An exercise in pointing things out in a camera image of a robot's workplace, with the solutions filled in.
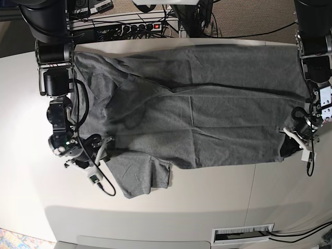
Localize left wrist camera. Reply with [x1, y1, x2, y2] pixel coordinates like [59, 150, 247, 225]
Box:
[301, 150, 316, 162]

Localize black cables at table edge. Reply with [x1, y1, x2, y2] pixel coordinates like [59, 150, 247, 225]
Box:
[267, 222, 332, 243]

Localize grey T-shirt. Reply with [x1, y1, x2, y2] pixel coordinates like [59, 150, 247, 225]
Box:
[74, 45, 308, 199]

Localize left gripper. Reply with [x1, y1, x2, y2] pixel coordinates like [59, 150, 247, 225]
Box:
[280, 118, 318, 158]

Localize white power strip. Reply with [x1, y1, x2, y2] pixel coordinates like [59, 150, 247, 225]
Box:
[102, 22, 163, 37]

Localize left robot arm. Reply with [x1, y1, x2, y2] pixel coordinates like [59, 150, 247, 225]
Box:
[283, 1, 331, 165]

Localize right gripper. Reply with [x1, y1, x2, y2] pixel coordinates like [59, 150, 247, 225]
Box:
[48, 122, 114, 179]

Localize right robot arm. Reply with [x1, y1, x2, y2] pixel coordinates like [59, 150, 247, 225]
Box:
[17, 1, 112, 189]

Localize black monitor stand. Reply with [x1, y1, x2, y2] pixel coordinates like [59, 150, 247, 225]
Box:
[171, 0, 214, 38]

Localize table cable grommet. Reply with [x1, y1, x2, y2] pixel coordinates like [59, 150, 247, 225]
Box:
[211, 223, 274, 246]

